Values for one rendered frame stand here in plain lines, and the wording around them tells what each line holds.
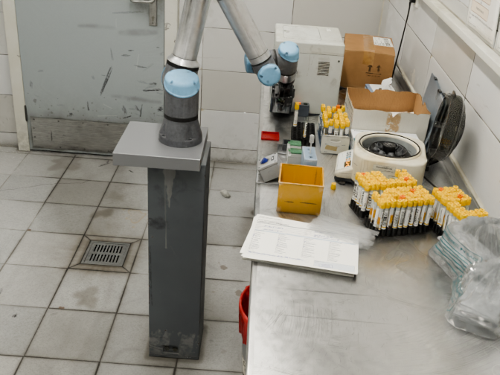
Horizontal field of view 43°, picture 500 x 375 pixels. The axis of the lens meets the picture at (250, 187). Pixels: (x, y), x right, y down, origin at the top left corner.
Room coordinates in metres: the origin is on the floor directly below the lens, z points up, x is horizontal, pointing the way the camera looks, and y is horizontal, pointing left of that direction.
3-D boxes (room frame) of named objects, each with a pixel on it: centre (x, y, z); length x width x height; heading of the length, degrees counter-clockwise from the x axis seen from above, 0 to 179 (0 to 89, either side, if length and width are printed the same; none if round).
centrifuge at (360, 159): (1.93, -0.43, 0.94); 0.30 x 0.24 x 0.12; 81
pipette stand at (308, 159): (1.86, -0.18, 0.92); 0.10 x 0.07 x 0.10; 2
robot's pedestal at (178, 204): (2.02, 0.25, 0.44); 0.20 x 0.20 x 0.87; 0
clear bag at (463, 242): (1.40, -0.60, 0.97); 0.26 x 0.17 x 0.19; 21
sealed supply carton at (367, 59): (2.98, -0.51, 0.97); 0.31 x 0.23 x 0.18; 174
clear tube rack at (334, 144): (2.19, -0.29, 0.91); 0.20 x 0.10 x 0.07; 0
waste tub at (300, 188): (1.70, -0.15, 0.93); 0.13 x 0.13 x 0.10; 87
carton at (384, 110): (2.29, -0.49, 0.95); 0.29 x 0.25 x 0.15; 90
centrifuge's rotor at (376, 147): (1.93, -0.45, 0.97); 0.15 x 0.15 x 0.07
